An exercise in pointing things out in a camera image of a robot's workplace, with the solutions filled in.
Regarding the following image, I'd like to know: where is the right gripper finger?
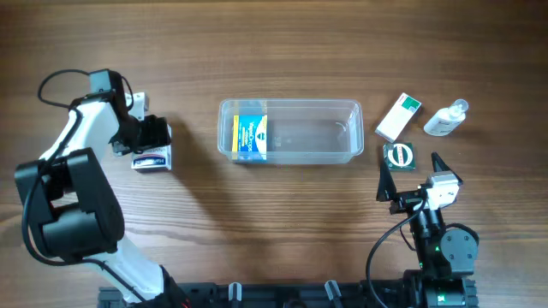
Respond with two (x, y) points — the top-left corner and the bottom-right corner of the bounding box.
(376, 161), (397, 202)
(431, 151), (463, 185)

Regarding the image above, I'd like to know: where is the white Hansaplast box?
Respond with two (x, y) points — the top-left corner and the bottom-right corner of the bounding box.
(131, 145), (172, 173)

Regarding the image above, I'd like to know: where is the blue yellow VapoDrops box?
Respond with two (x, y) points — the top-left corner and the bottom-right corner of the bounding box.
(231, 115), (268, 163)

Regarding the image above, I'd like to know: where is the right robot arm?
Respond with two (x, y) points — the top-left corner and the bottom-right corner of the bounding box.
(366, 152), (480, 307)

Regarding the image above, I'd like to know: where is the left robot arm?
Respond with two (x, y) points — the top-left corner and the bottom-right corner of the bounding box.
(15, 68), (192, 307)

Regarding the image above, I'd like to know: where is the clear plastic container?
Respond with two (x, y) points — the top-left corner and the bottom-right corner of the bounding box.
(217, 98), (365, 165)

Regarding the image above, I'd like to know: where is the green round-logo box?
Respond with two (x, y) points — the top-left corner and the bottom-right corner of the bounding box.
(383, 143), (416, 171)

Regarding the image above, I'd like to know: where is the white dropper bottle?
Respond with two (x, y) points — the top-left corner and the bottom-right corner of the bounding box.
(423, 98), (468, 137)

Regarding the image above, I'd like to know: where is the white green medicine box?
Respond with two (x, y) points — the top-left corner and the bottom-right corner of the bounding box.
(375, 92), (421, 142)

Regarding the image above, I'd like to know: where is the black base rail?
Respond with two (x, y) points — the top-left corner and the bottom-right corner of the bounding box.
(96, 280), (479, 308)

